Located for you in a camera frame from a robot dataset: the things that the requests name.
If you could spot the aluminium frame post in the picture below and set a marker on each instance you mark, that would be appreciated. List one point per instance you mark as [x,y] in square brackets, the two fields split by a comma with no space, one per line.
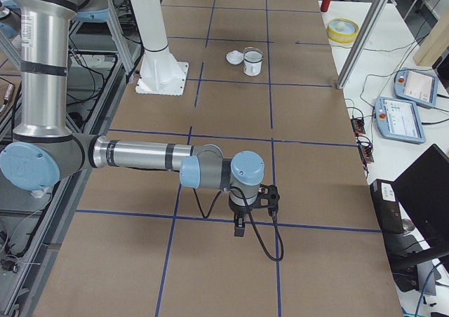
[369,23]

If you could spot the near teach pendant tablet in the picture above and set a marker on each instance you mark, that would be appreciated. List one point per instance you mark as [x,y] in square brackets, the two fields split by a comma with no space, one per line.
[399,120]

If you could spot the brown paper table cover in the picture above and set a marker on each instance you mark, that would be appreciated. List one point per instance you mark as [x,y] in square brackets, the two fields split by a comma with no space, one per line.
[138,246]

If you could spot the black computer box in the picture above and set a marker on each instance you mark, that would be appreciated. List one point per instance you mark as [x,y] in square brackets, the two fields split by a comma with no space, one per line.
[386,207]

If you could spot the clear plastic funnel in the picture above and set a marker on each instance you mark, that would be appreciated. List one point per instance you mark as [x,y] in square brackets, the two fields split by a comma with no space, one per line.
[252,55]

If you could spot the black monitor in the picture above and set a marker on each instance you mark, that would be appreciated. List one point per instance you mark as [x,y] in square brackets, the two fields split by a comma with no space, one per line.
[422,190]

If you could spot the yellow tape roll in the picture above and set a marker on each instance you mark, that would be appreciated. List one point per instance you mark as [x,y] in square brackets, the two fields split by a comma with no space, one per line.
[342,30]

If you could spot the white camera stand pedestal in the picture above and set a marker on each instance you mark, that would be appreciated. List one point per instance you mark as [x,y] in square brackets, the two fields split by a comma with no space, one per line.
[160,72]

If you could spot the white enamel mug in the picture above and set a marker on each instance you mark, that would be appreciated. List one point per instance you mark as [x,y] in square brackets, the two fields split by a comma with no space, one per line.
[252,69]

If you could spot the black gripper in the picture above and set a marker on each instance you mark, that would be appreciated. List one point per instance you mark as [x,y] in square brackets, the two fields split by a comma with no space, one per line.
[238,212]

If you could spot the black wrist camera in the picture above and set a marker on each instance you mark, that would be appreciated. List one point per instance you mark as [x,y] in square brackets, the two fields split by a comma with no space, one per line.
[267,198]

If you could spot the teach pendant tablet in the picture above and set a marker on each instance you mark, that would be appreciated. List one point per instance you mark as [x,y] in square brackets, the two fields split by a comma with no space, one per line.
[416,86]
[399,120]

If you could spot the far teach pendant tablet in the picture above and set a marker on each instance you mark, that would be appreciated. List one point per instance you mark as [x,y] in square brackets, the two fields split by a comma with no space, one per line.
[416,86]

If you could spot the aluminium side frame rack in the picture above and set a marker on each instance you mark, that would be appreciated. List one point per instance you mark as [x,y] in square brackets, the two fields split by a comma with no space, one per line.
[100,63]

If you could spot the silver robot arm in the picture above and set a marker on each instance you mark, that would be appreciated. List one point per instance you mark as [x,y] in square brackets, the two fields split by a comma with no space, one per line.
[44,150]

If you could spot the white mug lid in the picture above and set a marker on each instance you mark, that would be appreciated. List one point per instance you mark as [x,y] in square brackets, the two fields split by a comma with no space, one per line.
[234,57]

